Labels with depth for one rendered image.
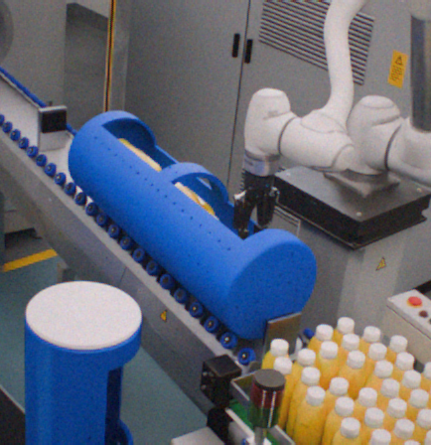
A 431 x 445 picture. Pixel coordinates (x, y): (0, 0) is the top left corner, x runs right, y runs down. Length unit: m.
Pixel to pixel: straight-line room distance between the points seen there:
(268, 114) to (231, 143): 2.48
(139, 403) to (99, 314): 1.39
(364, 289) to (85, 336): 1.10
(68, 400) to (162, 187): 0.63
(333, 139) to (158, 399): 1.75
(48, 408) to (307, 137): 0.90
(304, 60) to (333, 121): 2.06
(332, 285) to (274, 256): 0.73
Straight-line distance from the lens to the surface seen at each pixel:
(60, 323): 2.23
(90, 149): 2.78
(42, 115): 3.27
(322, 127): 2.19
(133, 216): 2.55
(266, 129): 2.25
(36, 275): 4.34
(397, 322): 2.36
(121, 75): 3.53
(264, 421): 1.78
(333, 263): 2.94
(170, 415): 3.58
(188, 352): 2.47
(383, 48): 3.95
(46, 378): 2.25
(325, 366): 2.18
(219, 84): 4.70
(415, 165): 2.74
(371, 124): 2.80
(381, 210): 2.80
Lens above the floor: 2.33
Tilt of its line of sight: 28 degrees down
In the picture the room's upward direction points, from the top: 7 degrees clockwise
